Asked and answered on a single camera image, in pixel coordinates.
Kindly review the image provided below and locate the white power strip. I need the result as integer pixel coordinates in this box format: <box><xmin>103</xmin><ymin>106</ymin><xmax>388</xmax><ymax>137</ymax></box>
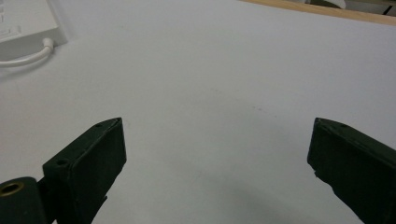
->
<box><xmin>0</xmin><ymin>0</ymin><xmax>69</xmax><ymax>62</ymax></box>

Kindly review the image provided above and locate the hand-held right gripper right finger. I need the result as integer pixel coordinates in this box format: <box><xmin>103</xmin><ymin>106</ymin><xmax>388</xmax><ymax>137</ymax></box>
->
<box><xmin>306</xmin><ymin>117</ymin><xmax>396</xmax><ymax>224</ymax></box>

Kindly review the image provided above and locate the white cable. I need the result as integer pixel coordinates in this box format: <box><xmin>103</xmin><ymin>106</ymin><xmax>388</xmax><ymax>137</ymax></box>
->
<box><xmin>0</xmin><ymin>37</ymin><xmax>56</xmax><ymax>68</ymax></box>

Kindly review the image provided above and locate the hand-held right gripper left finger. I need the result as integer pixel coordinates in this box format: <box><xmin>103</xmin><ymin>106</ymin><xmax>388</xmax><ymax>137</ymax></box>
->
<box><xmin>42</xmin><ymin>117</ymin><xmax>128</xmax><ymax>224</ymax></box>

